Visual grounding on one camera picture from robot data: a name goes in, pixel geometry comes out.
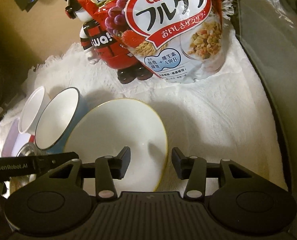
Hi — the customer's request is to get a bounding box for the white plate yellow rim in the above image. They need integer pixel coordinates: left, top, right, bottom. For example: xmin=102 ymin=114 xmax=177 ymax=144
xmin=64 ymin=98 xmax=168 ymax=193

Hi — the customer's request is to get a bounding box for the blue bowl white inside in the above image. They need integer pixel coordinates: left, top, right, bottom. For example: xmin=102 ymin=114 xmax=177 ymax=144
xmin=35 ymin=87 xmax=89 ymax=154

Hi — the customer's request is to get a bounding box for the stainless steel bowl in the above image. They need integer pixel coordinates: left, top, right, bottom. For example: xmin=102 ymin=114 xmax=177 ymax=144
xmin=10 ymin=142 xmax=46 ymax=194

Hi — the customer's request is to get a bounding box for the white red flat package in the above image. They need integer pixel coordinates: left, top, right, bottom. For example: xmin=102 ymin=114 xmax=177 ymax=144
xmin=1 ymin=118 xmax=34 ymax=157

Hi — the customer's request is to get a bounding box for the white textured tablecloth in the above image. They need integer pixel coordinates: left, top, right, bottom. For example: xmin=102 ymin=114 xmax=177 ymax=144
xmin=0 ymin=19 xmax=288 ymax=198

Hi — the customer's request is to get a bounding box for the red white robot figurine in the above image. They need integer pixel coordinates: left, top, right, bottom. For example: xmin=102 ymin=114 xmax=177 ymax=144
xmin=65 ymin=0 xmax=153 ymax=84

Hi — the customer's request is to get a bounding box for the red Calbee granola bag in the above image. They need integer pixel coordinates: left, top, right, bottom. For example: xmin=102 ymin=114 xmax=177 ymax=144
xmin=77 ymin=0 xmax=225 ymax=83

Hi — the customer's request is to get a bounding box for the grey appliance on right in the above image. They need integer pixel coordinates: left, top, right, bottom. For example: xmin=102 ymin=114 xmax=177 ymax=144
xmin=233 ymin=0 xmax=297 ymax=238

